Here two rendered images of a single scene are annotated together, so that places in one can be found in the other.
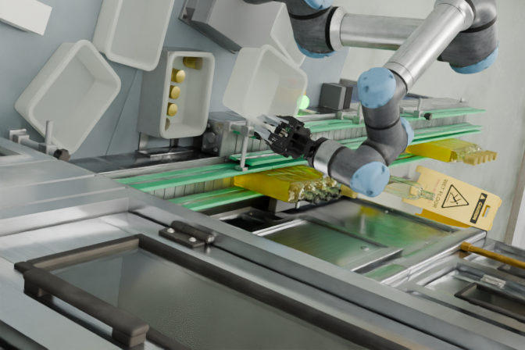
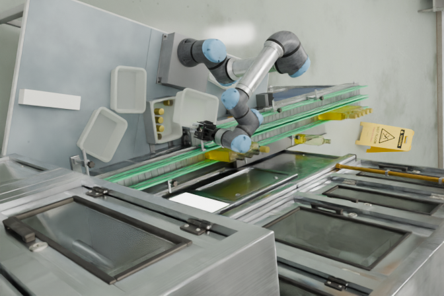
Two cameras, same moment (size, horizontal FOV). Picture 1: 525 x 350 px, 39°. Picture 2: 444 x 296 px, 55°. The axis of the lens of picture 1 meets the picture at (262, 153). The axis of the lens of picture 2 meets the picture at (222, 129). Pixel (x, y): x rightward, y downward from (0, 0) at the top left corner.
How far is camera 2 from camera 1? 0.53 m
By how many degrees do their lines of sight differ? 12
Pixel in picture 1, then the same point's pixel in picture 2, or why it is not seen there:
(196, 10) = (162, 77)
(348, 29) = (236, 68)
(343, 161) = (226, 138)
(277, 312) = (107, 219)
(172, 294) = (67, 219)
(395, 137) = (250, 120)
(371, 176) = (238, 143)
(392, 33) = not seen: hidden behind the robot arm
